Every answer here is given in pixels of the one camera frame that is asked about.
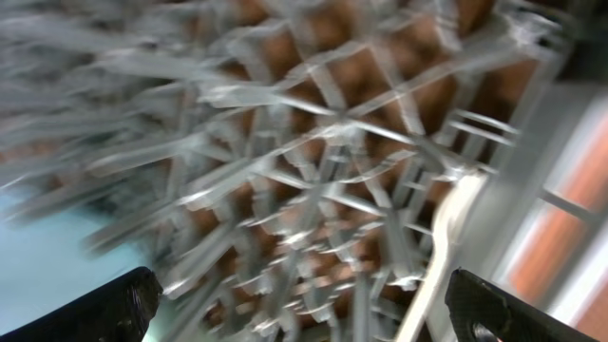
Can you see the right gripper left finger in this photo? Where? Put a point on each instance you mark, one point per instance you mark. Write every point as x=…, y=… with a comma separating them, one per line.
x=119, y=311

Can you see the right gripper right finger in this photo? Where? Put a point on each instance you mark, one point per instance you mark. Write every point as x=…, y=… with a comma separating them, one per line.
x=481, y=311

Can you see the light blue plate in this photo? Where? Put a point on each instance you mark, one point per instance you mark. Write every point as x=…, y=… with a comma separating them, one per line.
x=45, y=265

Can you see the white plastic spoon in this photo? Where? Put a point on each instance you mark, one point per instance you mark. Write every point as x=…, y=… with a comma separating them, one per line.
x=447, y=224

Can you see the grey dishwasher rack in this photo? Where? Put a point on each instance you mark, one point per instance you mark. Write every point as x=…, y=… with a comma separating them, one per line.
x=278, y=163

